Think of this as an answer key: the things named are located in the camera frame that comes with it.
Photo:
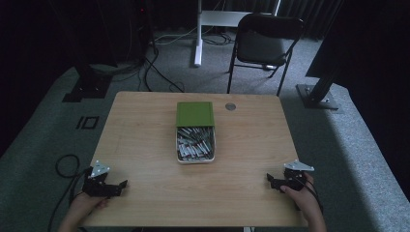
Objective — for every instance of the black metal stand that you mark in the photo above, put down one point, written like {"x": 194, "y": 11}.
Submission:
{"x": 319, "y": 92}
{"x": 88, "y": 82}

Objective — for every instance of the green box lid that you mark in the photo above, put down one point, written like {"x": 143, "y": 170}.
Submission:
{"x": 195, "y": 114}

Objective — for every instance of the person's right hand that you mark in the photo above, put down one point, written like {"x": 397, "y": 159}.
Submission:
{"x": 301, "y": 198}

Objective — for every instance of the grey round table grommet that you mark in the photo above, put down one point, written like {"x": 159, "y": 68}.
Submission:
{"x": 230, "y": 106}

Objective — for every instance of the white open box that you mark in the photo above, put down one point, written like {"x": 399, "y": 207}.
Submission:
{"x": 179, "y": 161}

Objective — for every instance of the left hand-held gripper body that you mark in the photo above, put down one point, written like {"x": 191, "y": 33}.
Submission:
{"x": 96, "y": 187}

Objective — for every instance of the dark curtain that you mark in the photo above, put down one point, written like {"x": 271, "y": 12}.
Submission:
{"x": 309, "y": 16}

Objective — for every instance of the person's left hand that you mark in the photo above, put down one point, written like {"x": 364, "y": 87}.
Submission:
{"x": 87, "y": 204}

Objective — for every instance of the black folding chair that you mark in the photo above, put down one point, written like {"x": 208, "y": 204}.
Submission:
{"x": 262, "y": 45}

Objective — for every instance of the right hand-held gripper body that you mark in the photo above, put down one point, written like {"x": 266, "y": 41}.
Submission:
{"x": 295, "y": 179}

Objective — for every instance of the white desk frame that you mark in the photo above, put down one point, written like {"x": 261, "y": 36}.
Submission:
{"x": 199, "y": 38}

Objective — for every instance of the pile of white sachets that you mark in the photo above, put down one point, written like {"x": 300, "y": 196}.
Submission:
{"x": 195, "y": 143}

